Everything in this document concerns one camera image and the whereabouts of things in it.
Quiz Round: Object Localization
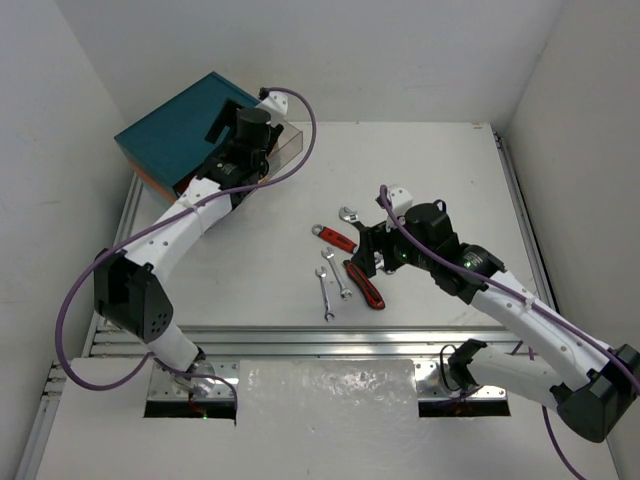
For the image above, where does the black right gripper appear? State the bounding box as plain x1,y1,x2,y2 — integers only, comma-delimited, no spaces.
351,214,435,277

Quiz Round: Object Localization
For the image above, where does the small silver open-end wrench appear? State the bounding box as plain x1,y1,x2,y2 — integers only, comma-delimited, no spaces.
315,267,335,322

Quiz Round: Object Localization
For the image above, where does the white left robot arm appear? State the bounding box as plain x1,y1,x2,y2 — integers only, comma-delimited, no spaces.
94,92,288,372

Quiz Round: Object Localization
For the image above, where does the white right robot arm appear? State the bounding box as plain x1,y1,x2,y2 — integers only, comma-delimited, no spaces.
352,200,639,443

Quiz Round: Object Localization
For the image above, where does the red black utility knife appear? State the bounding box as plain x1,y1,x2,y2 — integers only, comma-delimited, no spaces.
343,260,386,311

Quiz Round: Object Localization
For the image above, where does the teal drawer organizer box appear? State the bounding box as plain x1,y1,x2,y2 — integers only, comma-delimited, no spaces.
114,72,259,204

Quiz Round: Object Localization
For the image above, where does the white foam cover panel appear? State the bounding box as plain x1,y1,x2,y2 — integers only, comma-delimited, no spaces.
238,359,418,426

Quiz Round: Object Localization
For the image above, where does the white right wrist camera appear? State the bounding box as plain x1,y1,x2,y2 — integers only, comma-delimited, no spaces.
378,185,413,217

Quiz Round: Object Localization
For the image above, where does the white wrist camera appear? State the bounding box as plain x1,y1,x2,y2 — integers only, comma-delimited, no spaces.
257,88,289,124
378,185,413,217

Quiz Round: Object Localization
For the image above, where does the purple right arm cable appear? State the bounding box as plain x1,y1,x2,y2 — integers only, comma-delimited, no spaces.
378,184,640,480

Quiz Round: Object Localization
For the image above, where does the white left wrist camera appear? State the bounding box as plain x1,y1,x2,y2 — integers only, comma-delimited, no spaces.
257,88,289,124

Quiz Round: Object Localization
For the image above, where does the black handled adjustable wrench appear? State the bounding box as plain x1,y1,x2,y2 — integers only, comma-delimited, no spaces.
339,206,364,231

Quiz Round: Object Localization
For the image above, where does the red handled adjustable wrench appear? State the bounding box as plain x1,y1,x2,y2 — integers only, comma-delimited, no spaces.
311,224,358,254

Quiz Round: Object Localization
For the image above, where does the aluminium table edge rail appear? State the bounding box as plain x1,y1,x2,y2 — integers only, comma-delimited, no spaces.
82,324,531,359

